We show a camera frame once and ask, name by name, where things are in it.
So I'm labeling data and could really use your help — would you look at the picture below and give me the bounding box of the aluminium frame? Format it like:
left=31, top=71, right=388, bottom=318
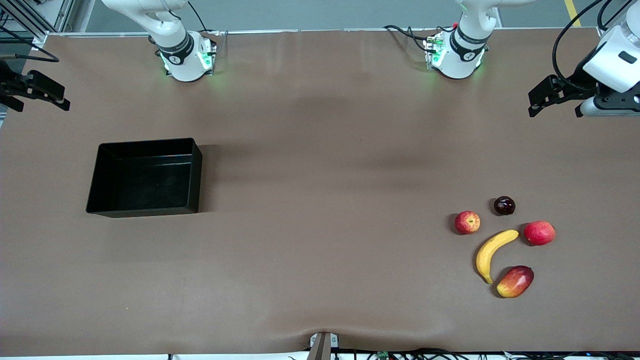
left=0, top=0, right=76, bottom=46

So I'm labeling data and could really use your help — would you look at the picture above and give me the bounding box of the black plastic box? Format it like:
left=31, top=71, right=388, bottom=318
left=85, top=137, right=203, bottom=219

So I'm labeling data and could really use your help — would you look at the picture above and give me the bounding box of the small red yellow apple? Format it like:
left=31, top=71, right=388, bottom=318
left=454, top=210, right=481, bottom=235

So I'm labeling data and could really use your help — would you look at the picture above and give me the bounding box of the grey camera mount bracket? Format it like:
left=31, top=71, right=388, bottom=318
left=309, top=331, right=340, bottom=360

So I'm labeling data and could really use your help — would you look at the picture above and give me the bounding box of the yellow banana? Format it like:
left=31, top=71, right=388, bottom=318
left=475, top=229, right=520, bottom=285

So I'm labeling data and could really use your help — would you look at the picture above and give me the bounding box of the black base cable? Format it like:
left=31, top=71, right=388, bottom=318
left=187, top=0, right=221, bottom=36
left=383, top=24, right=458, bottom=53

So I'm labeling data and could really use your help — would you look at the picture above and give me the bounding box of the red yellow mango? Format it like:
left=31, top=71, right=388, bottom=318
left=496, top=265, right=535, bottom=299

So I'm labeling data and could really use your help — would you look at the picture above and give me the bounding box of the red peach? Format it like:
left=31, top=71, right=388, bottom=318
left=523, top=220, right=556, bottom=247

